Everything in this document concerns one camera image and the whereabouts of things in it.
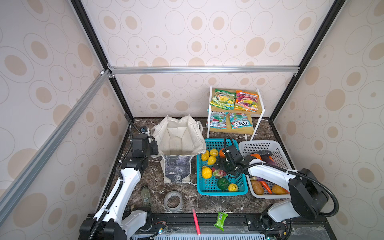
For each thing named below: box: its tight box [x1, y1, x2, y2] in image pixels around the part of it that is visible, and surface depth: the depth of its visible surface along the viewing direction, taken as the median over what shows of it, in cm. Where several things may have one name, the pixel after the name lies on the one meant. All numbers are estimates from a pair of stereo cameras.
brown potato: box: [251, 180, 265, 195], surface depth 81 cm
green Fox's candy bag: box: [228, 112, 253, 130], surface depth 96 cm
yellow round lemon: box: [201, 166, 213, 179], surface depth 87 cm
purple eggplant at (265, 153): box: [258, 150, 272, 158], surface depth 96 cm
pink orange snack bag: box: [235, 90, 259, 113], surface depth 81 cm
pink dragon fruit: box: [212, 169, 227, 178], surface depth 83 cm
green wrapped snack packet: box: [213, 211, 229, 232], surface depth 74 cm
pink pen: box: [192, 209, 201, 236], surface depth 75 cm
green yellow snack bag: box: [209, 89, 237, 110], surface depth 80 cm
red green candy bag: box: [205, 111, 228, 130], surface depth 95 cm
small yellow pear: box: [209, 148, 219, 157], surface depth 96 cm
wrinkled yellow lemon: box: [201, 150, 210, 161], surface depth 96 cm
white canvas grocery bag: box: [150, 115, 207, 184], surface depth 87 cm
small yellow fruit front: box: [228, 183, 238, 193], surface depth 82 cm
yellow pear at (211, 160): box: [207, 155, 217, 166], surface depth 94 cm
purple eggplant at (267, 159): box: [261, 154, 276, 165], surface depth 96 cm
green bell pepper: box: [217, 177, 230, 191], surface depth 83 cm
